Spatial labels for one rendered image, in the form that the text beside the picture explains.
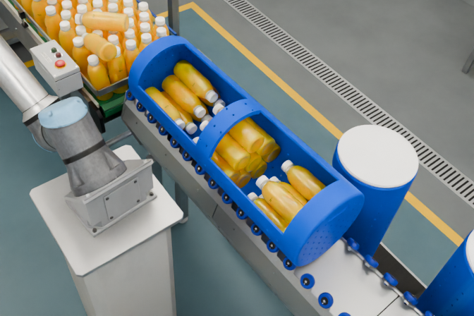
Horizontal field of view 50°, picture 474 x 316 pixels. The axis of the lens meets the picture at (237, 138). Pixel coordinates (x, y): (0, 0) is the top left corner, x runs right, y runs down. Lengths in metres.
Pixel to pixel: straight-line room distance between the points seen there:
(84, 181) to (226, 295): 1.40
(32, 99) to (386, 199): 1.15
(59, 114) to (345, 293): 0.96
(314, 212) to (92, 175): 0.58
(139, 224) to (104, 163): 0.21
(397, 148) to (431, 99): 1.90
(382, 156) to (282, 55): 2.07
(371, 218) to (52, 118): 1.13
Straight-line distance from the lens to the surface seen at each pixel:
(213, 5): 4.21
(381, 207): 1.83
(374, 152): 1.82
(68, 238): 1.44
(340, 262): 1.67
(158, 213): 1.44
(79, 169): 1.33
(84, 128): 1.33
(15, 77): 1.46
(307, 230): 1.39
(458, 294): 1.77
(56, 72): 1.96
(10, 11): 2.67
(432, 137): 3.48
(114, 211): 1.39
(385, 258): 2.66
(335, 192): 1.42
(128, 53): 2.05
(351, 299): 1.62
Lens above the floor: 2.35
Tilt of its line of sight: 48 degrees down
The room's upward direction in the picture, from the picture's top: 5 degrees clockwise
